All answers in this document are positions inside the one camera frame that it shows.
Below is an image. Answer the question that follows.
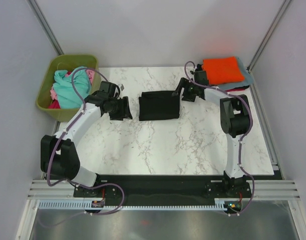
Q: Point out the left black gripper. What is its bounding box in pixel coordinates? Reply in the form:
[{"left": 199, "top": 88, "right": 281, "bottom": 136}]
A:
[{"left": 108, "top": 96, "right": 132, "bottom": 121}]

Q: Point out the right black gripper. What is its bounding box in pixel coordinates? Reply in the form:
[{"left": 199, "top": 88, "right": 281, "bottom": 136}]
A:
[{"left": 171, "top": 78, "right": 198, "bottom": 103}]

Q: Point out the black t shirt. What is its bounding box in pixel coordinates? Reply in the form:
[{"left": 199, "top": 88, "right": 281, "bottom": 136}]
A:
[
  {"left": 138, "top": 90, "right": 180, "bottom": 121},
  {"left": 194, "top": 63, "right": 250, "bottom": 92}
]

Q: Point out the olive green plastic bin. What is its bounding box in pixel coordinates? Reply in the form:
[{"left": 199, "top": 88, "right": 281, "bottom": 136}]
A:
[{"left": 36, "top": 54, "right": 99, "bottom": 122}]

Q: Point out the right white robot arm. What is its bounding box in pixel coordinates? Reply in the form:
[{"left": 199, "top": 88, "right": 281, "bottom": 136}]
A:
[{"left": 172, "top": 77, "right": 253, "bottom": 197}]

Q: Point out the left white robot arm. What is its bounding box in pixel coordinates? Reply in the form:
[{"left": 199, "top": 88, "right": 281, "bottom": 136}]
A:
[{"left": 41, "top": 92, "right": 133, "bottom": 197}]

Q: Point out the folded black t shirt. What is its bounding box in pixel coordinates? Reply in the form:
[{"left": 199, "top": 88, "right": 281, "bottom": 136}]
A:
[{"left": 194, "top": 63, "right": 250, "bottom": 92}]

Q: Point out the folded orange t shirt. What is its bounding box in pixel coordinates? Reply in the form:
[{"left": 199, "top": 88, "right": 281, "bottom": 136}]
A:
[{"left": 202, "top": 56, "right": 244, "bottom": 86}]

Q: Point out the pink t shirt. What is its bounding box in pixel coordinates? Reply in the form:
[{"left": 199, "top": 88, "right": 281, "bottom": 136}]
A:
[{"left": 50, "top": 66, "right": 95, "bottom": 102}]

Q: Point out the folded crimson t shirt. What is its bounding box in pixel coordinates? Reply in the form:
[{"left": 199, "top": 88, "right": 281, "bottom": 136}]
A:
[{"left": 226, "top": 87, "right": 247, "bottom": 93}]

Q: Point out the teal t shirt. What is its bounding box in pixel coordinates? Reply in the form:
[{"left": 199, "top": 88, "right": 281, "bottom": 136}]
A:
[{"left": 53, "top": 66, "right": 91, "bottom": 109}]

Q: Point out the folded grey t shirt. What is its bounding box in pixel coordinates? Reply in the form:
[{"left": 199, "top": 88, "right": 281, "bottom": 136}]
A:
[{"left": 218, "top": 57, "right": 254, "bottom": 91}]

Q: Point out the red garment in bin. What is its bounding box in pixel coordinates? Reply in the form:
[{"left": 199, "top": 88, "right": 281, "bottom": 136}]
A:
[{"left": 48, "top": 100, "right": 61, "bottom": 109}]

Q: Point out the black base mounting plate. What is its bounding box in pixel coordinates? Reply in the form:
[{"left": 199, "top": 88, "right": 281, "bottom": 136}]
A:
[{"left": 74, "top": 174, "right": 251, "bottom": 206}]

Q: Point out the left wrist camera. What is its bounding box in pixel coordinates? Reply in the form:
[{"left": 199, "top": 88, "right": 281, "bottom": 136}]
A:
[{"left": 99, "top": 81, "right": 125, "bottom": 98}]

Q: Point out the right aluminium frame post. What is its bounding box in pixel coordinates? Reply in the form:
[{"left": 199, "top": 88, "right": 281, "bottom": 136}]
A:
[{"left": 246, "top": 0, "right": 293, "bottom": 73}]

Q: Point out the aluminium frame post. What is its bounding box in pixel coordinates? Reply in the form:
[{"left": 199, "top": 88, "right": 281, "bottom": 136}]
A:
[
  {"left": 246, "top": 0, "right": 293, "bottom": 73},
  {"left": 27, "top": 0, "right": 64, "bottom": 56}
]

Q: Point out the left aluminium frame post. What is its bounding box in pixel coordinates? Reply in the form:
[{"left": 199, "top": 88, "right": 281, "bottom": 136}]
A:
[{"left": 27, "top": 0, "right": 64, "bottom": 56}]

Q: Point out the white slotted cable duct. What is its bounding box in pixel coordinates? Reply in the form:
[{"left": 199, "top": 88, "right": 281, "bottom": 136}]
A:
[{"left": 38, "top": 199, "right": 242, "bottom": 211}]

